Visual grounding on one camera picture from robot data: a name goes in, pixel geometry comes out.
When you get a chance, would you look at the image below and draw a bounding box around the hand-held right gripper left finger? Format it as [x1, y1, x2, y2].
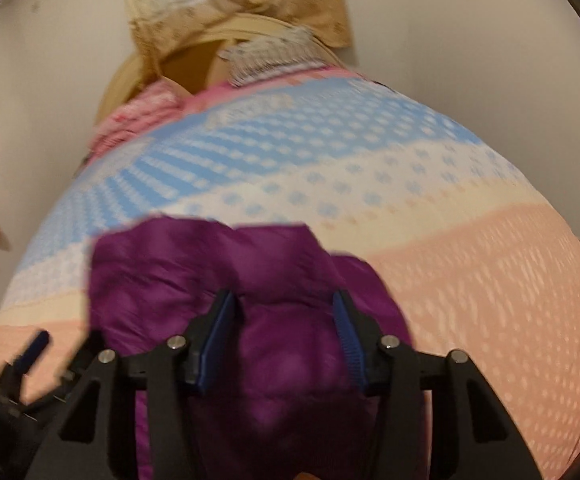
[22, 289, 237, 480]

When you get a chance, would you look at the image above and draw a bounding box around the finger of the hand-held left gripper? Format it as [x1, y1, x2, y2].
[22, 332, 102, 413]
[1, 330, 52, 386]

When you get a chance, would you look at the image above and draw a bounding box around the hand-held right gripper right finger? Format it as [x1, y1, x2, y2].
[332, 289, 544, 480]

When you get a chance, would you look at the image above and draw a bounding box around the purple hooded puffer jacket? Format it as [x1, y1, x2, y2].
[89, 216, 428, 480]

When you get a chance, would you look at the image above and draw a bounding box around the dotted pastel bedsheet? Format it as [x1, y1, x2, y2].
[0, 62, 580, 473]

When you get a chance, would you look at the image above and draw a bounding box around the folded pink floral quilt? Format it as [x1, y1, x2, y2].
[87, 80, 191, 153]

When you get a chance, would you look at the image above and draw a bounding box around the cream wooden headboard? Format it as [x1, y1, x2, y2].
[94, 14, 331, 121]

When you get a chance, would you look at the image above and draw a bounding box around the grey patterned pillow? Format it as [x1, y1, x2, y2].
[222, 27, 341, 86]

